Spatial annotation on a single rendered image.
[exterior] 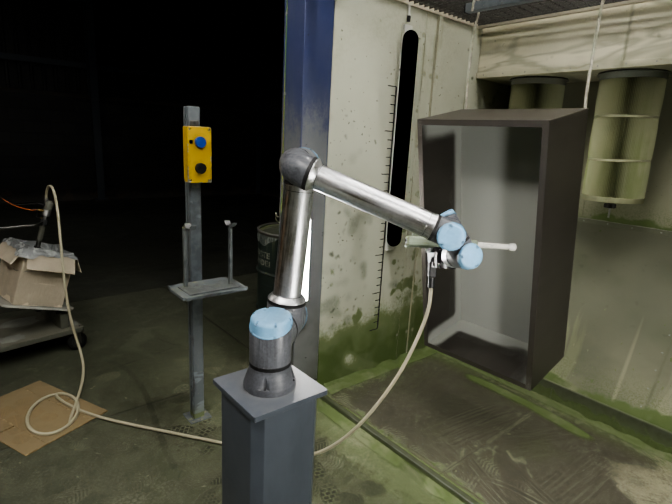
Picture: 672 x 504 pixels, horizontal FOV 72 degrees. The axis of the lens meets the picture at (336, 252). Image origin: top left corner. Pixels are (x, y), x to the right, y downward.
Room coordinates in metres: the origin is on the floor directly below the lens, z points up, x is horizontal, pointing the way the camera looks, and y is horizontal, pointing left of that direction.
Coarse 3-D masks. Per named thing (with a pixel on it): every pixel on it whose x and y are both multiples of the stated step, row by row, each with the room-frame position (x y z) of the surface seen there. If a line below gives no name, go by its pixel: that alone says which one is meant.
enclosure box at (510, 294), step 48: (432, 144) 2.28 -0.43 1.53; (480, 144) 2.36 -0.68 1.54; (528, 144) 2.18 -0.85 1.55; (576, 144) 1.94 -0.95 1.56; (432, 192) 2.30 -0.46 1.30; (480, 192) 2.39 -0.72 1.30; (528, 192) 2.21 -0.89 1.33; (576, 192) 2.00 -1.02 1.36; (480, 240) 2.43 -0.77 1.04; (528, 240) 2.23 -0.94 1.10; (480, 288) 2.46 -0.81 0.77; (528, 288) 2.25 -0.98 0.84; (432, 336) 2.40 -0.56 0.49; (480, 336) 2.39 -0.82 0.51; (528, 336) 2.28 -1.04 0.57; (528, 384) 1.92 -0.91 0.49
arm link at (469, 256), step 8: (464, 248) 1.55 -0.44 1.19; (472, 248) 1.55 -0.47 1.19; (480, 248) 1.56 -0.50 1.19; (448, 256) 1.63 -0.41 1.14; (456, 256) 1.57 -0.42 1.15; (464, 256) 1.54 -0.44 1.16; (472, 256) 1.55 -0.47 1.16; (480, 256) 1.56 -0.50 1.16; (456, 264) 1.59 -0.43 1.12; (464, 264) 1.54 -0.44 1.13; (472, 264) 1.55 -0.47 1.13
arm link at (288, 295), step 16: (288, 192) 1.66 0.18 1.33; (304, 192) 1.66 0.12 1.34; (288, 208) 1.66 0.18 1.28; (304, 208) 1.66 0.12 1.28; (288, 224) 1.66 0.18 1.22; (304, 224) 1.67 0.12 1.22; (288, 240) 1.65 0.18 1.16; (304, 240) 1.67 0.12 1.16; (288, 256) 1.65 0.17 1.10; (304, 256) 1.68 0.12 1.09; (288, 272) 1.65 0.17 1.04; (288, 288) 1.65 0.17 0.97; (272, 304) 1.65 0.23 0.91; (288, 304) 1.64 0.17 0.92; (304, 304) 1.69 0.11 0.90; (304, 320) 1.72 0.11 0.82
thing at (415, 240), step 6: (414, 234) 1.90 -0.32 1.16; (408, 240) 1.87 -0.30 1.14; (414, 240) 1.87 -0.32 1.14; (420, 240) 1.87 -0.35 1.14; (426, 240) 1.88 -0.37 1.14; (474, 240) 1.91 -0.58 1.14; (408, 246) 1.86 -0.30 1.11; (414, 246) 1.87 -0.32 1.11; (420, 246) 1.87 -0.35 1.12; (426, 246) 1.88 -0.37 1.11; (432, 246) 1.88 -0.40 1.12; (438, 246) 1.88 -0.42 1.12; (480, 246) 1.92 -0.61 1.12; (486, 246) 1.93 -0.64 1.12; (492, 246) 1.93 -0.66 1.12; (498, 246) 1.93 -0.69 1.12; (504, 246) 1.94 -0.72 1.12; (510, 246) 1.94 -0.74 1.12; (516, 246) 1.94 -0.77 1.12; (426, 252) 1.90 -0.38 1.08; (432, 252) 1.88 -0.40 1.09; (432, 258) 1.87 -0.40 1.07; (432, 270) 1.86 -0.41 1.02; (432, 276) 1.86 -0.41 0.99; (432, 282) 1.85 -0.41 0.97
